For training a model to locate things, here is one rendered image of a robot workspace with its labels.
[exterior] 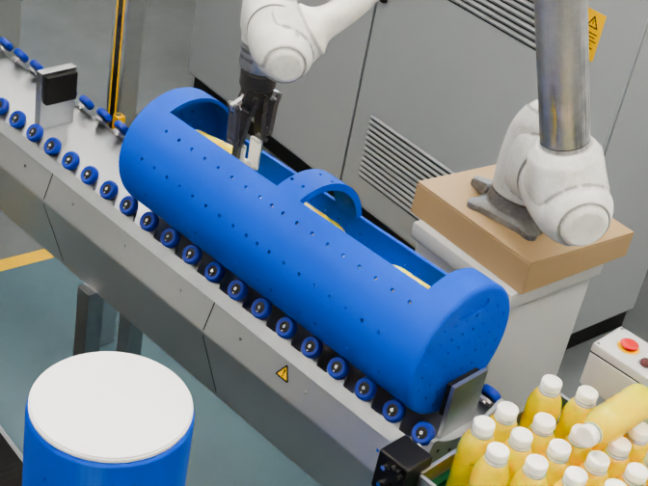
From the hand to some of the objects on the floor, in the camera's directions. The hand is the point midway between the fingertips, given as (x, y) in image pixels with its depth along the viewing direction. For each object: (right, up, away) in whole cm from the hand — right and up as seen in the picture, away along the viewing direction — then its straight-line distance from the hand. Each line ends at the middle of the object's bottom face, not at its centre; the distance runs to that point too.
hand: (246, 155), depth 253 cm
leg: (-52, -81, +80) cm, 125 cm away
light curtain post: (-54, -49, +130) cm, 149 cm away
